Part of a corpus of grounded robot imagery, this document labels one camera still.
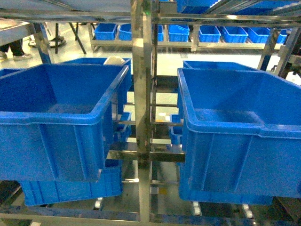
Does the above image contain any white object in rear bin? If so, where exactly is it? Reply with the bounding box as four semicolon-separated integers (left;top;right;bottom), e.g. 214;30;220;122
103;56;125;65

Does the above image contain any right blue target bin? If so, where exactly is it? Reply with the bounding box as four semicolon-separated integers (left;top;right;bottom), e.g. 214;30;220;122
177;68;301;198

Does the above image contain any blue target bin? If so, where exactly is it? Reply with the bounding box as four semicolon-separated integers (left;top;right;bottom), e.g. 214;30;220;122
177;68;301;198
0;64;128;182

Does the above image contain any left blue target bin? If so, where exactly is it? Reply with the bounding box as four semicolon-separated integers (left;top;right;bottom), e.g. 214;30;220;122
0;64;128;182

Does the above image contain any steel rack upright post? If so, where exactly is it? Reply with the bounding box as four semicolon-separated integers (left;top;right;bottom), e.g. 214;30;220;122
131;0;158;226

